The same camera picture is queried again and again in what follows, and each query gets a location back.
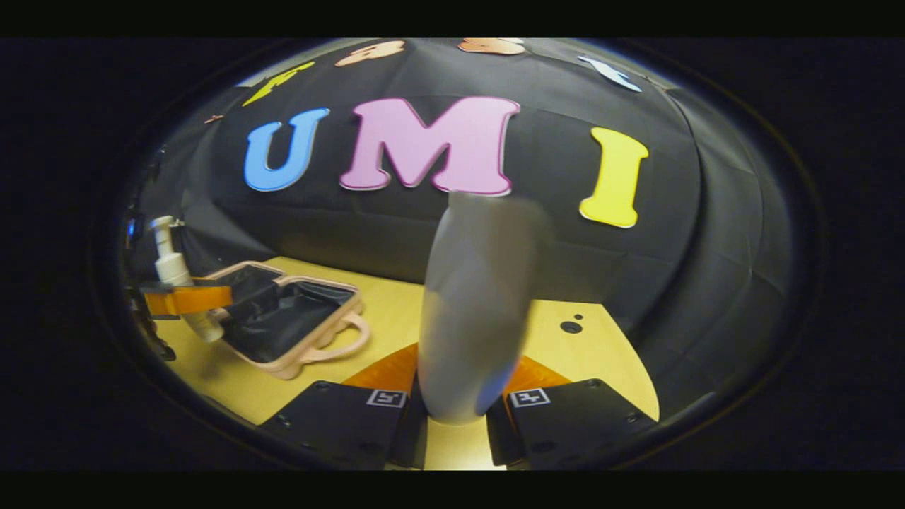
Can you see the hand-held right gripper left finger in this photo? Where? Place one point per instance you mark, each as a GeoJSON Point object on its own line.
{"type": "Point", "coordinates": [410, 438]}

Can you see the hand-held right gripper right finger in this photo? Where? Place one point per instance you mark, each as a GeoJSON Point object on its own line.
{"type": "Point", "coordinates": [500, 438]}

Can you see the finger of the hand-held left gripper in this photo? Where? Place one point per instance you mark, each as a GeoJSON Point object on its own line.
{"type": "Point", "coordinates": [191, 300]}

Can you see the white pump bottle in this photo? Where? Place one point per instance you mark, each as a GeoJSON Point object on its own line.
{"type": "Point", "coordinates": [172, 267]}

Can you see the pink suitcase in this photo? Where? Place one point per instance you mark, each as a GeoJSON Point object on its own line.
{"type": "Point", "coordinates": [283, 318]}

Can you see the white skin care tube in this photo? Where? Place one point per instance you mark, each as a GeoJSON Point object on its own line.
{"type": "Point", "coordinates": [481, 304]}

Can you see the black table grommet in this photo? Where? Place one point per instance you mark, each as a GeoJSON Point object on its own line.
{"type": "Point", "coordinates": [570, 326]}

